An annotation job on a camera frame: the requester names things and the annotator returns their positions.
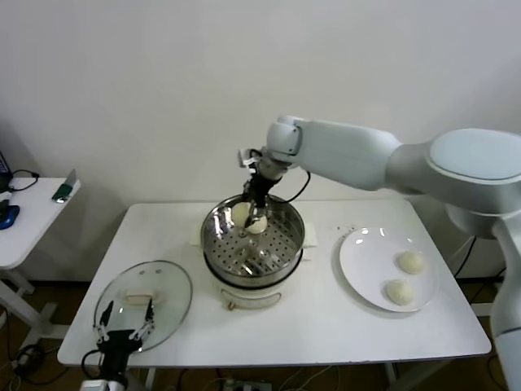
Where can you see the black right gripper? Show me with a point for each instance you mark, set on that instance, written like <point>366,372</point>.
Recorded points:
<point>260,189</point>

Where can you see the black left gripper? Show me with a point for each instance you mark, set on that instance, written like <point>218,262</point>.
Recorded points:
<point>120,350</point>

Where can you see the white steamed baozi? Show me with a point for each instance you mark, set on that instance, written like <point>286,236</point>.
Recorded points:
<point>400,292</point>
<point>239,214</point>
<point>259,225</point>
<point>411,262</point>

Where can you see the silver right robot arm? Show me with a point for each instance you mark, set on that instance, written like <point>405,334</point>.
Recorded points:
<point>346,150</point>

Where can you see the stainless steel steamer basket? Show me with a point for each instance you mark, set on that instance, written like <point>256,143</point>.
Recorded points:
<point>281,248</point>

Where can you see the white electric cooker base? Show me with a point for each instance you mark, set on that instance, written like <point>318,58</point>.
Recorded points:
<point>252,297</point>

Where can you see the scattered dark crumbs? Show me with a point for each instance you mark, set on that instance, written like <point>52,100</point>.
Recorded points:
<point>344,230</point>

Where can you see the black floor power brick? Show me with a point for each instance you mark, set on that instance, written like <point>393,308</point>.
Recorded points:
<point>30,356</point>

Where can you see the white round plate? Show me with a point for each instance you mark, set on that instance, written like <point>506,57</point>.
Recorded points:
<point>366,269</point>

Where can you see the white side table with monitor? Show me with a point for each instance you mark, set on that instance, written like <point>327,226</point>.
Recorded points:
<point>36,220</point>

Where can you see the white power strip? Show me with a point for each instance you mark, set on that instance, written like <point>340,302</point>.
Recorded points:
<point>248,385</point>

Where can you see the blue computer mouse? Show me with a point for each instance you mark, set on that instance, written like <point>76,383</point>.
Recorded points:
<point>10,218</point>

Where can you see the black computer monitor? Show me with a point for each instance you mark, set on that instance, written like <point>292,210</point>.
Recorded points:
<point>4,163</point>

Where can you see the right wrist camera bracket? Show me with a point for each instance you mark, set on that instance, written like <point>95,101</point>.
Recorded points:
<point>245,156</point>

